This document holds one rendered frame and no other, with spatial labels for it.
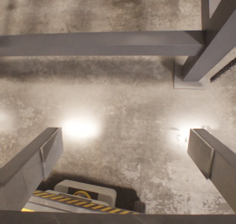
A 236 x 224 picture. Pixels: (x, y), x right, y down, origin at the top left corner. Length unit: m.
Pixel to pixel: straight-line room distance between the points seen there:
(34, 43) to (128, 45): 0.34
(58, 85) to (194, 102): 0.72
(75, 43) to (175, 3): 0.67
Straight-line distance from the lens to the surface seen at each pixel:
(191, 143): 0.17
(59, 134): 0.16
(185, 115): 0.87
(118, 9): 1.11
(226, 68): 0.73
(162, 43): 0.58
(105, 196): 0.77
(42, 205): 0.65
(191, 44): 0.59
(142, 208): 0.78
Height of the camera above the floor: 0.84
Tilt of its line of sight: 78 degrees down
